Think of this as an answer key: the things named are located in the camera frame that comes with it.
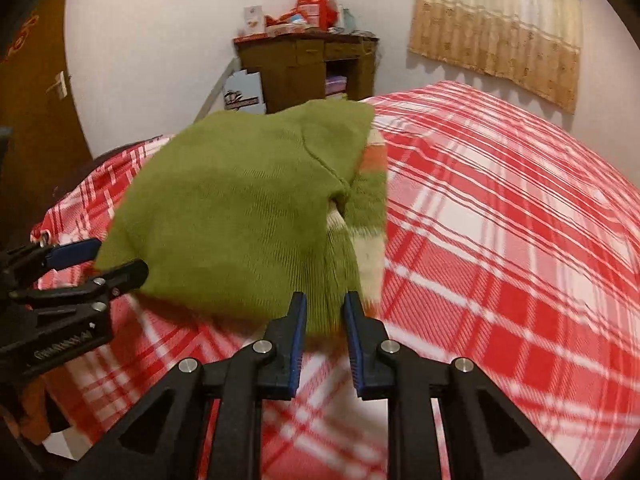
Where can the grey leaning board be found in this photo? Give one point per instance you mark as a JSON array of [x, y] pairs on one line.
[[215, 92]]

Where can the beige patterned curtain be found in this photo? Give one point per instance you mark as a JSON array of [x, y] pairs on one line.
[[495, 20]]

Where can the red plaid blanket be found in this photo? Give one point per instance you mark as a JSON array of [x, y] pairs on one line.
[[500, 210]]

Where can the brown wooden desk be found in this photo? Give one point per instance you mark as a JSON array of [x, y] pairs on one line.
[[295, 70]]

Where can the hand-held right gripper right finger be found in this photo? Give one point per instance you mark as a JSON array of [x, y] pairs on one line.
[[352, 345]]

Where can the purple flat box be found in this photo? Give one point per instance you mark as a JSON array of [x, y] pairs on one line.
[[336, 84]]

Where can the red gift box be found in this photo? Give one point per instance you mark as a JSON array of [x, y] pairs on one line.
[[317, 10]]

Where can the red and white flat box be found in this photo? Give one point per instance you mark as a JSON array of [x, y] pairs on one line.
[[285, 22]]

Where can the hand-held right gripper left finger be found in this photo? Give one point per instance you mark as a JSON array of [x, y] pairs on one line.
[[298, 340]]

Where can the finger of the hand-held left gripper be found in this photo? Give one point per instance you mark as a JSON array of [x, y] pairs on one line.
[[125, 275], [75, 252]]

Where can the white printed cardboard box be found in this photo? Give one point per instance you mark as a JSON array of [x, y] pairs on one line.
[[245, 95]]

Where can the dark bed frame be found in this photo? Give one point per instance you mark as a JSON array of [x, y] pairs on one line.
[[82, 175]]

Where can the brown wooden door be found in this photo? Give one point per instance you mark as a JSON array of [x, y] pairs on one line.
[[35, 135]]

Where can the green striped knit sweater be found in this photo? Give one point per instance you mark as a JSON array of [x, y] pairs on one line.
[[225, 200]]

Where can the white upright box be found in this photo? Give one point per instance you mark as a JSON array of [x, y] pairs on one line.
[[254, 20]]

